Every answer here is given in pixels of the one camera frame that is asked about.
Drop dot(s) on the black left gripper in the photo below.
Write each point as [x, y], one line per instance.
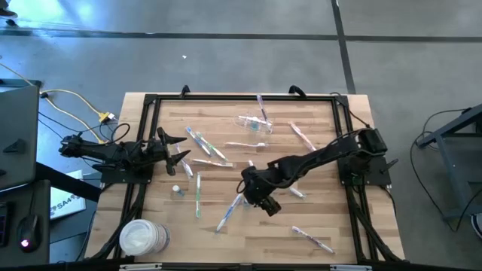
[162, 150]

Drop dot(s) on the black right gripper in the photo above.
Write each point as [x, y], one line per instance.
[265, 199]

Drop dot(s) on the pink toothbrush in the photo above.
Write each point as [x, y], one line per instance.
[244, 144]

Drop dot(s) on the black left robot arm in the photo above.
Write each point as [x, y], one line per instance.
[98, 150]

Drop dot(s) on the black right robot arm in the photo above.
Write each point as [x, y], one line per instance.
[320, 154]

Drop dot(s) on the white lidded round canister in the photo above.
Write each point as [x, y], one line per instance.
[141, 237]

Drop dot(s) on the black metal beam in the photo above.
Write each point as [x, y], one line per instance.
[68, 182]

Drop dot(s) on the white printed paper sheet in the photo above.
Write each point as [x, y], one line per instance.
[68, 203]

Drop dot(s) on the black desk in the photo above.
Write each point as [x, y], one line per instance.
[44, 226]

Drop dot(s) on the grey monitor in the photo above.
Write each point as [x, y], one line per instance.
[19, 120]

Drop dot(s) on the black computer mouse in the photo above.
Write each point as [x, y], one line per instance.
[28, 233]

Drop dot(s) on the black keyboard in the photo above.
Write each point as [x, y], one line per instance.
[3, 226]

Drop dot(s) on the grey metal stand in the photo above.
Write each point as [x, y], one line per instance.
[448, 128]

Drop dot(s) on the person's shoe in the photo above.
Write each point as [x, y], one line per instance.
[477, 226]
[7, 13]

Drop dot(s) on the black frame clamp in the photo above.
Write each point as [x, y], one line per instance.
[297, 89]
[184, 90]

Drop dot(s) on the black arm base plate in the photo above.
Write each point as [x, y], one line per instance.
[371, 175]
[124, 177]

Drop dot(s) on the black aluminium rig frame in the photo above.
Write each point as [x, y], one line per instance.
[244, 97]

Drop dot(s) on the silver bracket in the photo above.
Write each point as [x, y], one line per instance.
[139, 267]
[350, 268]

